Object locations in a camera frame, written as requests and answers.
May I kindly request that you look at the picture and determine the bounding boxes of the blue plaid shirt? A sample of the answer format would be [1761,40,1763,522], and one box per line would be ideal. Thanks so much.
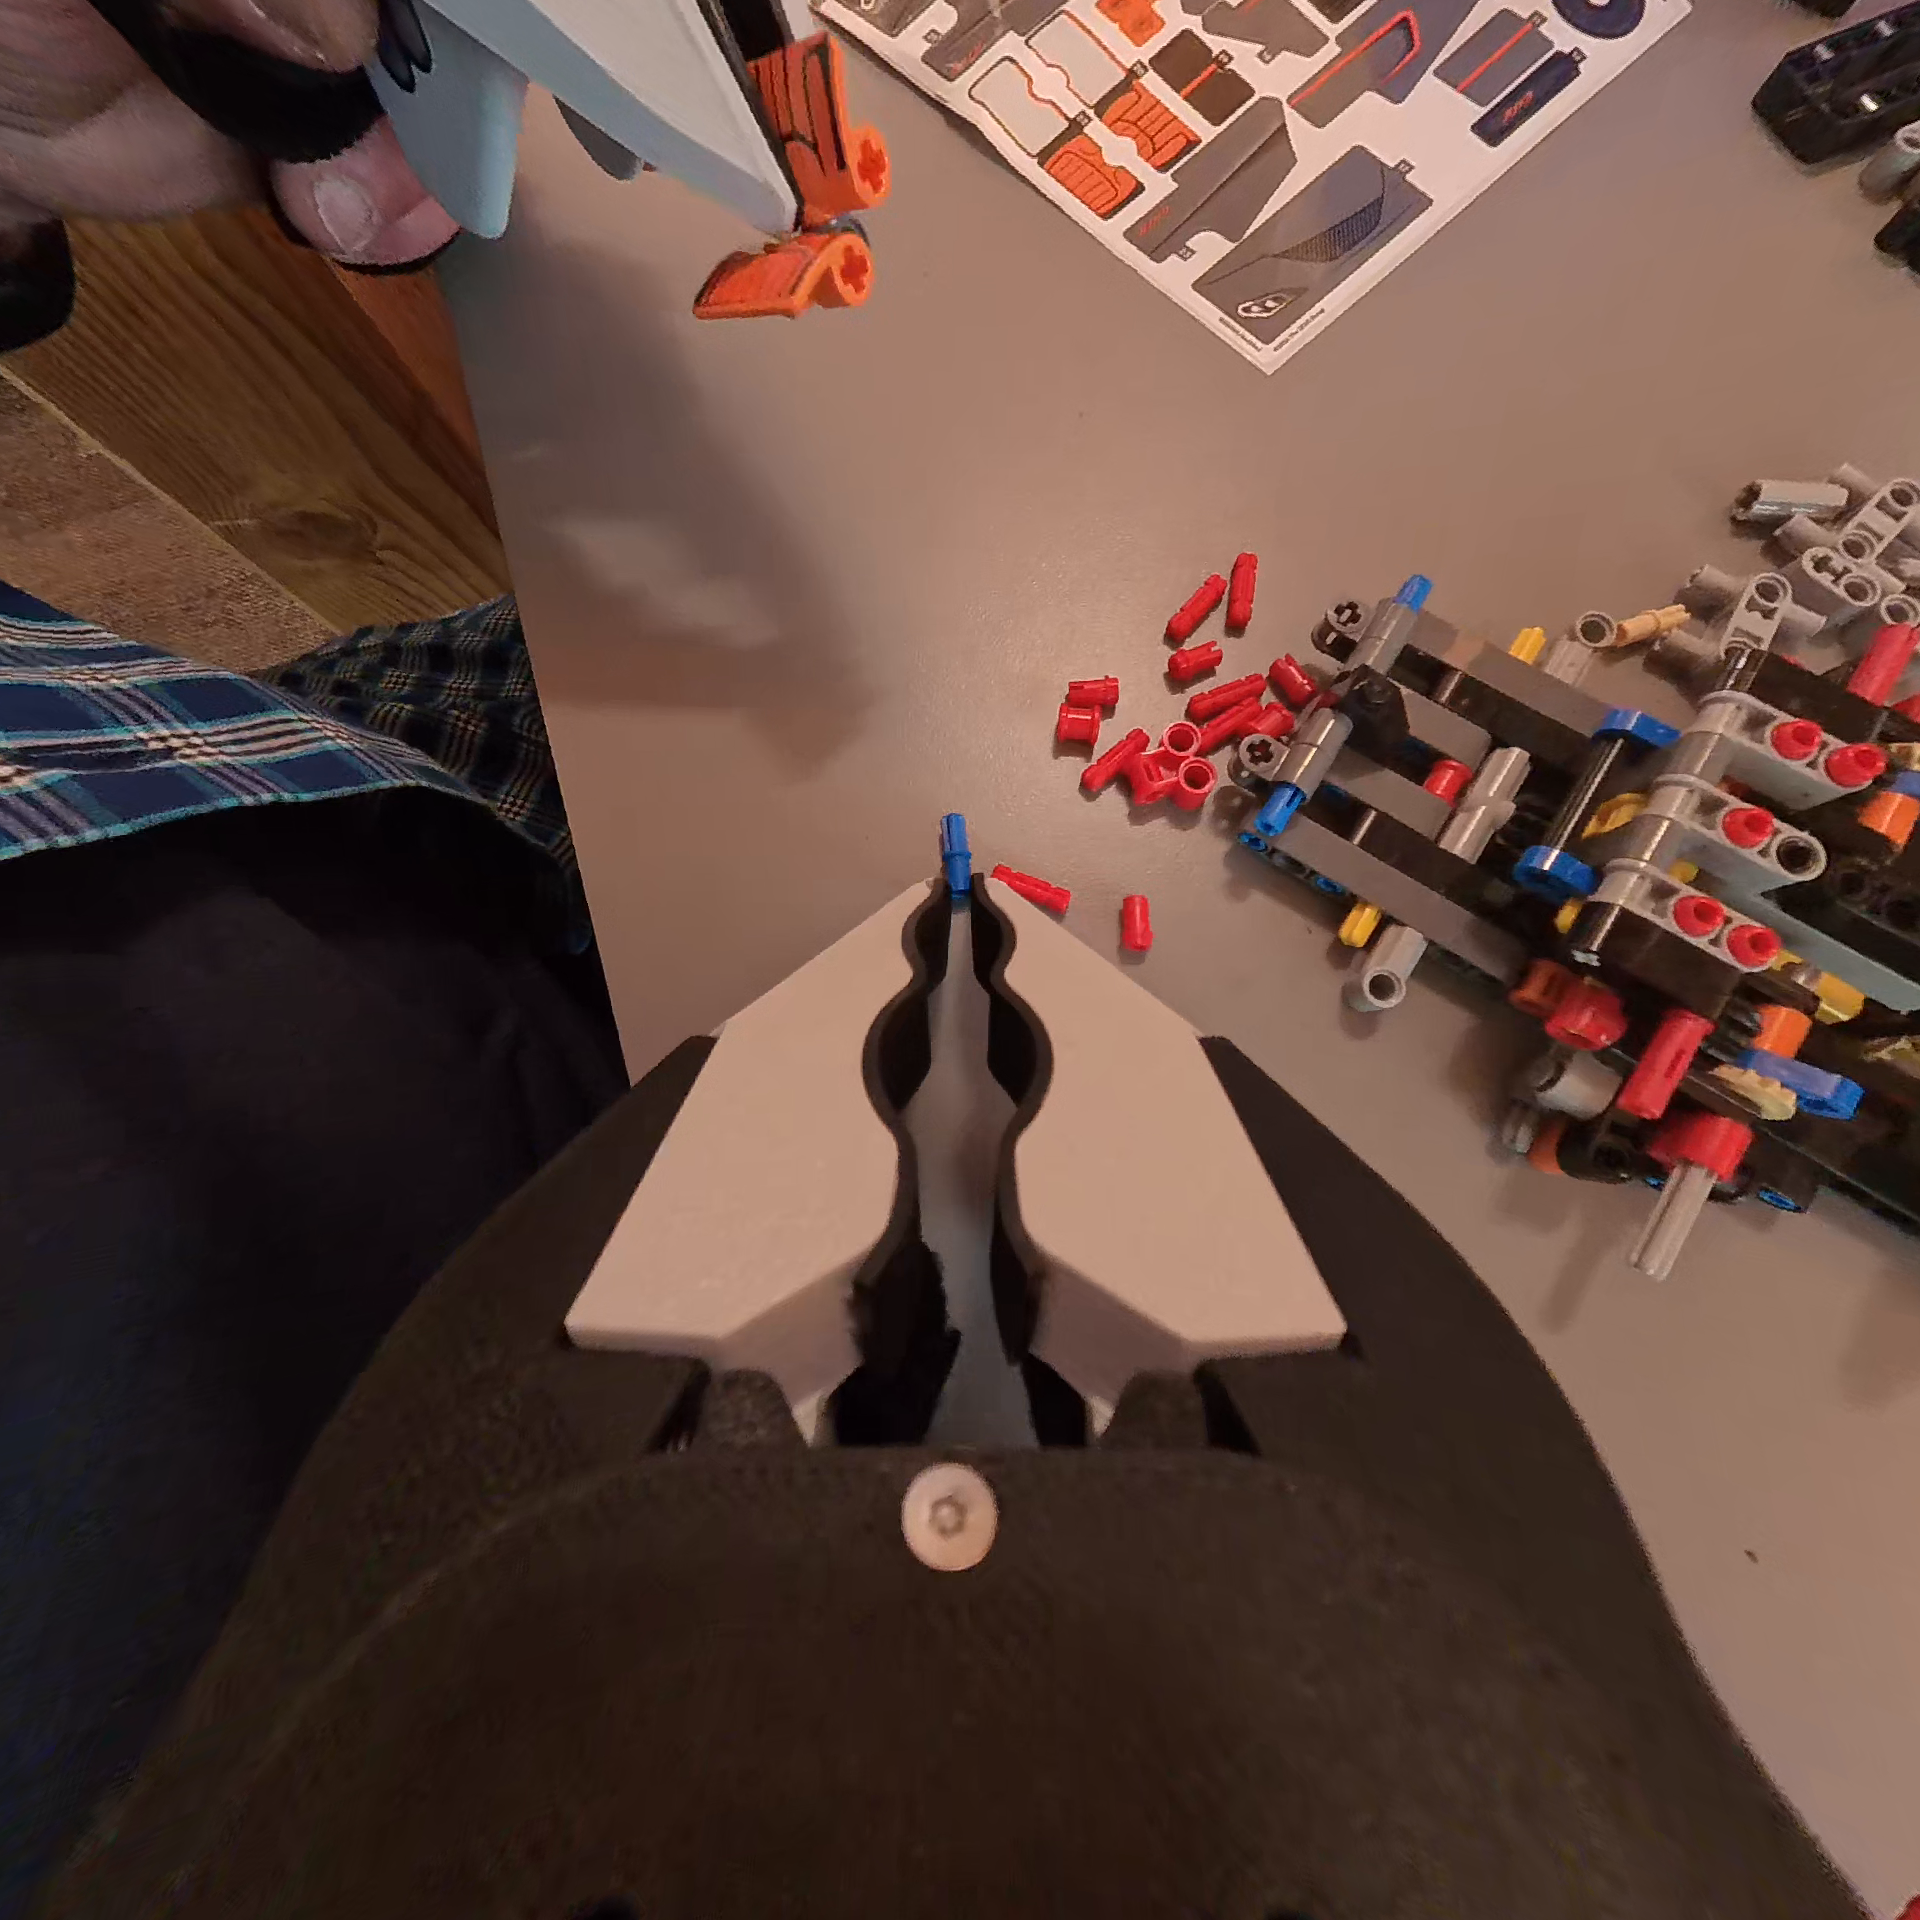
[0,582,586,963]

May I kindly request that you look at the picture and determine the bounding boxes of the lego sticker sheet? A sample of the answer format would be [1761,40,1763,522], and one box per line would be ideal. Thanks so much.
[815,0,1695,375]

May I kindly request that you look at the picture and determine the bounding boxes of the pile of red lego pins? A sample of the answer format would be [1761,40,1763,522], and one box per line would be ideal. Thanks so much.
[1054,551,1324,814]

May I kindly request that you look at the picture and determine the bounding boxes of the brown woven rug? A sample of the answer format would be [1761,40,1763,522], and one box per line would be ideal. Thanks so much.
[0,375,341,671]

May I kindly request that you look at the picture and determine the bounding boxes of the lego car chassis model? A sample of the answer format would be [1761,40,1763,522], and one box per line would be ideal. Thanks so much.
[1229,574,1920,1282]

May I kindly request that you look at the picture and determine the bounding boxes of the black lego frame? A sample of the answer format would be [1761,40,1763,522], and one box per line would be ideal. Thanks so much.
[1751,7,1920,166]

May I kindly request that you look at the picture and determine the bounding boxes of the dark trousers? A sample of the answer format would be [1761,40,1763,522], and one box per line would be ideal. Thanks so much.
[0,790,632,1894]

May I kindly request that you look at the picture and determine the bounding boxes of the orange lego seat piece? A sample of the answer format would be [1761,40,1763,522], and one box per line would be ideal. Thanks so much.
[691,32,896,323]

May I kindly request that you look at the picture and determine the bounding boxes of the person's left hand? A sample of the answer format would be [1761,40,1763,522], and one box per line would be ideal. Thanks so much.
[0,0,459,274]

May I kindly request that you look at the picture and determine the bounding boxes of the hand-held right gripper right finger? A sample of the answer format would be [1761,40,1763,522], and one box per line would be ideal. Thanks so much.
[968,874,1345,1439]

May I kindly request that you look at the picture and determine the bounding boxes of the pile of grey lego connectors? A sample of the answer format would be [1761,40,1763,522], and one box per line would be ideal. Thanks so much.
[1546,463,1920,678]

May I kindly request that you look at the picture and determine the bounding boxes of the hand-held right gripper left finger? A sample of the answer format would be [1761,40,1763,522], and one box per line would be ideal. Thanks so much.
[562,876,961,1445]

